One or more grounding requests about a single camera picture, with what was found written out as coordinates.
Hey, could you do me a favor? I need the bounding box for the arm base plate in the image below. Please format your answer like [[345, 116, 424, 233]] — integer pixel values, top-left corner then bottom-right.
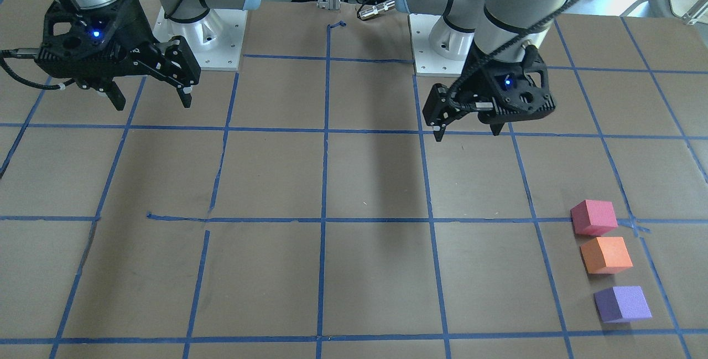
[[409, 14, 474, 77], [153, 8, 248, 71]]

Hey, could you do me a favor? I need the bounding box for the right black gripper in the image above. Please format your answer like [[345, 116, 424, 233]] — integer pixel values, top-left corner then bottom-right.
[[34, 0, 201, 111]]

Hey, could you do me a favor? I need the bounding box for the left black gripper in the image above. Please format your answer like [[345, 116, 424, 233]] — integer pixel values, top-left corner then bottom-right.
[[423, 46, 556, 142]]

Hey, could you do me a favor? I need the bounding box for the brown paper mat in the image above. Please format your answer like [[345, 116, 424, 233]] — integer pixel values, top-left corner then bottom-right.
[[1, 3, 706, 358]]

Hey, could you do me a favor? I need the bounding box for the orange foam cube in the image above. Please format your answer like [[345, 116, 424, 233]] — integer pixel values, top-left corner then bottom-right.
[[580, 236, 634, 275]]

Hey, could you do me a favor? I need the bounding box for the purple foam cube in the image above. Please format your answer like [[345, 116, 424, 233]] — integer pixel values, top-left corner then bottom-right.
[[593, 285, 653, 323]]

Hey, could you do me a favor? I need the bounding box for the red foam cube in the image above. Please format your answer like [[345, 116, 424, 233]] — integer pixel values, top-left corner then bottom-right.
[[570, 200, 618, 236]]

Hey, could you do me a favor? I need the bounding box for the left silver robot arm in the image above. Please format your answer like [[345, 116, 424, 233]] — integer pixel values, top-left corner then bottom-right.
[[395, 0, 579, 142]]

